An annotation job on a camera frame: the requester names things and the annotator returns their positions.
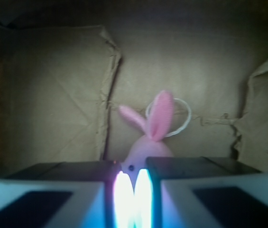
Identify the pink plush bunny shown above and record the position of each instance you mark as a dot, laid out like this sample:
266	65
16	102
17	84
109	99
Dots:
155	127

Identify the brown paper bag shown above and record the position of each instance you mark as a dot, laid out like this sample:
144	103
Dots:
64	74

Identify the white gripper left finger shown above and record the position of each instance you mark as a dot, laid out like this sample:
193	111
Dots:
59	195

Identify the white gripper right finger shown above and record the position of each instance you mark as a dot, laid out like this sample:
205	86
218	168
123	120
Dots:
207	192

